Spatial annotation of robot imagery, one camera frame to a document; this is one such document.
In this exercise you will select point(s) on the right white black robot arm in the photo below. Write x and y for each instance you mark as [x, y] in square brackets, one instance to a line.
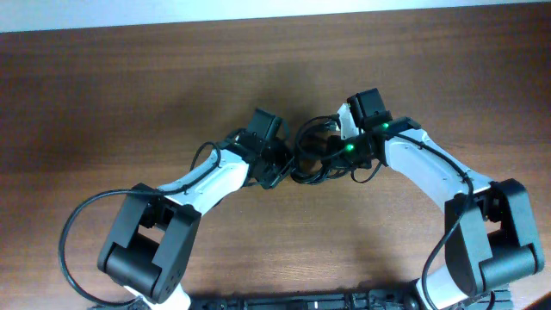
[490, 237]

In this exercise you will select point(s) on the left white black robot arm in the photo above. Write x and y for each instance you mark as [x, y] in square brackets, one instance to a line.
[148, 247]

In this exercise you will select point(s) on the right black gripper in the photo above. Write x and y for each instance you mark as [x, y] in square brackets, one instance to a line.
[334, 153]

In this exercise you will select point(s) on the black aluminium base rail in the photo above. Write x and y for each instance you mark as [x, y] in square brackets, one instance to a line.
[379, 299]

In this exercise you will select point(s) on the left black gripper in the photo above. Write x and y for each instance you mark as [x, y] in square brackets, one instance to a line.
[271, 181]

